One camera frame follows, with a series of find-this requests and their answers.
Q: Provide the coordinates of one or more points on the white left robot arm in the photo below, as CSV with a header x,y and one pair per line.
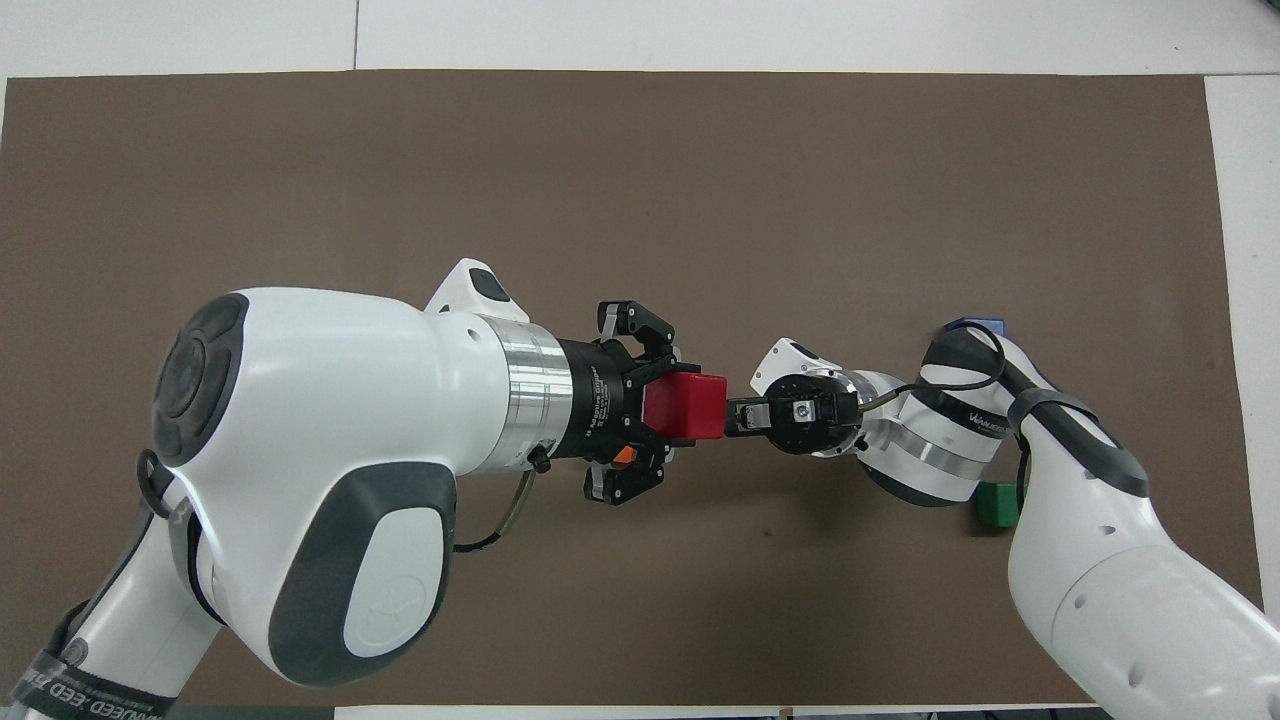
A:
x,y
330,380

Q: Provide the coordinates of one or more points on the orange cube block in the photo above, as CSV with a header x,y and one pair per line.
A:
x,y
624,457

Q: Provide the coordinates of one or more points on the green cube block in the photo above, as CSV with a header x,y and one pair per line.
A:
x,y
995,505

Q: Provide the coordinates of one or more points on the red cube block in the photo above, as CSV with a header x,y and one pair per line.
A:
x,y
690,405

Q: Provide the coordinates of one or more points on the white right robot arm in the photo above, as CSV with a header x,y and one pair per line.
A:
x,y
1150,600

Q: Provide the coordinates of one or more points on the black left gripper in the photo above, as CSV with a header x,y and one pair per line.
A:
x,y
605,400

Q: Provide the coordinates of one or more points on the blue cube block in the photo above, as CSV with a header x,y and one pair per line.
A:
x,y
985,326

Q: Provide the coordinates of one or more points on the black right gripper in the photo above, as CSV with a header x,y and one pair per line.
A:
x,y
825,425

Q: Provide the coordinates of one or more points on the brown paper table mat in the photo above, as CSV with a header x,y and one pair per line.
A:
x,y
700,200

